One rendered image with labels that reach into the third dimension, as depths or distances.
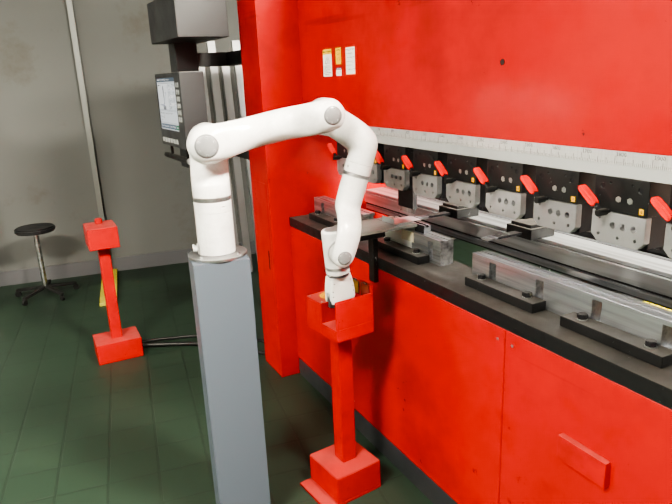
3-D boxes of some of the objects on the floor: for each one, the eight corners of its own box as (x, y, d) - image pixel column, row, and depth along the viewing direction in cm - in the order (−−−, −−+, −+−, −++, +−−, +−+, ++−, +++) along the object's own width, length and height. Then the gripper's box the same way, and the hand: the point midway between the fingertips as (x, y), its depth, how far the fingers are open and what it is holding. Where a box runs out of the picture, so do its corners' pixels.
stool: (80, 282, 503) (70, 217, 488) (77, 299, 463) (65, 229, 448) (19, 290, 490) (6, 223, 474) (9, 308, 449) (-5, 236, 434)
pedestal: (95, 352, 368) (73, 219, 345) (137, 343, 379) (119, 213, 356) (99, 365, 351) (76, 226, 328) (143, 355, 362) (124, 219, 339)
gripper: (325, 279, 203) (331, 329, 209) (361, 267, 211) (366, 315, 217) (314, 274, 209) (320, 322, 215) (349, 262, 217) (354, 309, 223)
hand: (342, 313), depth 215 cm, fingers closed
